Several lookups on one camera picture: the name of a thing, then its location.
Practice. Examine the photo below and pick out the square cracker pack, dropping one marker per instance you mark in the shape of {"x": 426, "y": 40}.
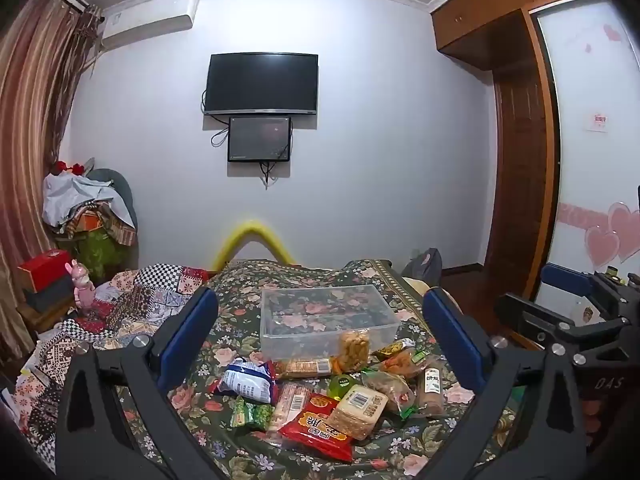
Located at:
{"x": 357, "y": 410}

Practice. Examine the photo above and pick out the orange biscuit sleeve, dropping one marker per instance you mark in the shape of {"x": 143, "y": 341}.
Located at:
{"x": 302, "y": 369}

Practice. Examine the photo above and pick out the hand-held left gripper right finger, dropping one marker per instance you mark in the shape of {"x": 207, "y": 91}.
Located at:
{"x": 450, "y": 330}

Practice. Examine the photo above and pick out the green snack packet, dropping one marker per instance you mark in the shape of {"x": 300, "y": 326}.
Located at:
{"x": 263, "y": 417}
{"x": 242, "y": 412}

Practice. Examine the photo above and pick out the yellow foam tube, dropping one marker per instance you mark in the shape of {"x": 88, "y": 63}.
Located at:
{"x": 235, "y": 240}

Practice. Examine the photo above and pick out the green jelly cup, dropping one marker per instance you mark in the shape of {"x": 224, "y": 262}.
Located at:
{"x": 341, "y": 386}

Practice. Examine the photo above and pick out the pink rabbit toy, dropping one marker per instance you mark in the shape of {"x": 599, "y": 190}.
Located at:
{"x": 82, "y": 287}

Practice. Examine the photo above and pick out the brown stick snack packet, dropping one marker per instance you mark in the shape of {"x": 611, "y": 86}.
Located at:
{"x": 431, "y": 385}

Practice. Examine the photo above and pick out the green bag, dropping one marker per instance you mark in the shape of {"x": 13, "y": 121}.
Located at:
{"x": 100, "y": 255}

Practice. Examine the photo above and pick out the beige pillow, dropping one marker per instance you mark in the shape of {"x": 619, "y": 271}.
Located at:
{"x": 440, "y": 292}

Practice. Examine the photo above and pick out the pink biscuit sleeve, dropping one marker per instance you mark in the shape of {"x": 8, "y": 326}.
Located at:
{"x": 289, "y": 405}

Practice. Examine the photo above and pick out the grey bag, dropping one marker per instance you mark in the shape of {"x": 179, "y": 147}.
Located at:
{"x": 425, "y": 265}

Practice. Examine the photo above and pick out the patchwork quilt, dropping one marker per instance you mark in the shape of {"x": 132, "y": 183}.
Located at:
{"x": 125, "y": 300}

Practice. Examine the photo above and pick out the black wall television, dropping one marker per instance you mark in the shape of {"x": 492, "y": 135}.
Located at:
{"x": 262, "y": 82}

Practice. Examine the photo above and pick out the clear bread packet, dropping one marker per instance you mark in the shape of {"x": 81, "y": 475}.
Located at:
{"x": 392, "y": 390}

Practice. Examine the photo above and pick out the brown wooden door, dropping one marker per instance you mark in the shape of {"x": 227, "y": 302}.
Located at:
{"x": 525, "y": 185}

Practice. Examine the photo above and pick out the white air conditioner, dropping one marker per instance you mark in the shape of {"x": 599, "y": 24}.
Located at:
{"x": 150, "y": 20}

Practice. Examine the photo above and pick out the pile of clothes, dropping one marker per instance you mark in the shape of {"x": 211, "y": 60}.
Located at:
{"x": 80, "y": 200}

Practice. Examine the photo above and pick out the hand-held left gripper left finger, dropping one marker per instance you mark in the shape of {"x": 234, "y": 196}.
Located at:
{"x": 192, "y": 330}

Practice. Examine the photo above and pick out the small black wall monitor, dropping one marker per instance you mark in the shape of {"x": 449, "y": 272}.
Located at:
{"x": 259, "y": 139}

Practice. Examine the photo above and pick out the white sliding door with hearts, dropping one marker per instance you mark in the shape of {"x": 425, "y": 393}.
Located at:
{"x": 595, "y": 160}

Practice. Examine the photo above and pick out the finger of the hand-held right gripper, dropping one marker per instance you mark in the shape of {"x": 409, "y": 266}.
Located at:
{"x": 530, "y": 317}
{"x": 565, "y": 279}

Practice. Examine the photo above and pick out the red snack bag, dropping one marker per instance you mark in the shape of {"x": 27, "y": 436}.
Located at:
{"x": 315, "y": 430}

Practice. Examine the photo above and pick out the red box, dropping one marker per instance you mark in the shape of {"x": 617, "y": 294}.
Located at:
{"x": 45, "y": 267}

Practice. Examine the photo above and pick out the yellow snack packet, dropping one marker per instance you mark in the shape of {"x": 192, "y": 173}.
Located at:
{"x": 392, "y": 349}

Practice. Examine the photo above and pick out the orange snack packet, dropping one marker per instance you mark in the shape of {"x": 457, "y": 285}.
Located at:
{"x": 402, "y": 361}

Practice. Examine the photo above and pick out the blue and white snack bag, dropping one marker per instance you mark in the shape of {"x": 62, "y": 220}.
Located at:
{"x": 245, "y": 382}

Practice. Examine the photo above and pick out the clear packet of fried snacks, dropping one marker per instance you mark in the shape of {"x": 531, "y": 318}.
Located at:
{"x": 354, "y": 352}

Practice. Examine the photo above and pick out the brown striped curtain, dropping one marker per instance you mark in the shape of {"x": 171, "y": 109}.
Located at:
{"x": 35, "y": 110}

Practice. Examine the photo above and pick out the clear plastic storage container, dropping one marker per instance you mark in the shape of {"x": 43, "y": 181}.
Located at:
{"x": 280, "y": 342}

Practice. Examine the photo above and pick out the wooden overhead cabinet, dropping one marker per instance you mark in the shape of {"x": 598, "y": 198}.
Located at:
{"x": 480, "y": 15}

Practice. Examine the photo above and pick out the dark grey box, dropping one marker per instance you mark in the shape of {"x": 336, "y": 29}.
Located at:
{"x": 50, "y": 295}

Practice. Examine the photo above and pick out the floral blanket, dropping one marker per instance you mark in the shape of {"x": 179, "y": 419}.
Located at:
{"x": 240, "y": 290}

